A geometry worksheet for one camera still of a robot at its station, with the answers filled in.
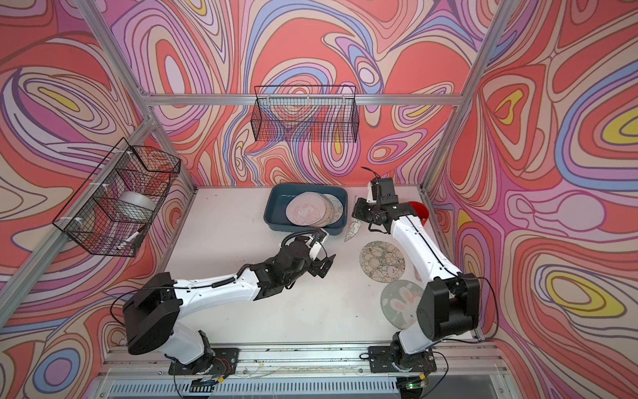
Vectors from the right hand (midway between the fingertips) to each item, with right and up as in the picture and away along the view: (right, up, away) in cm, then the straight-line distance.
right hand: (357, 215), depth 85 cm
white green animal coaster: (+11, -19, +10) cm, 24 cm away
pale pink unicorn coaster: (-19, +2, +23) cm, 30 cm away
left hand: (-11, -11, -5) cm, 16 cm away
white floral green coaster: (-1, -4, -1) cm, 4 cm away
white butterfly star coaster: (-5, +3, +26) cm, 26 cm away
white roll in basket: (-65, +3, -16) cm, 67 cm away
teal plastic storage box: (-33, +7, +27) cm, 43 cm away
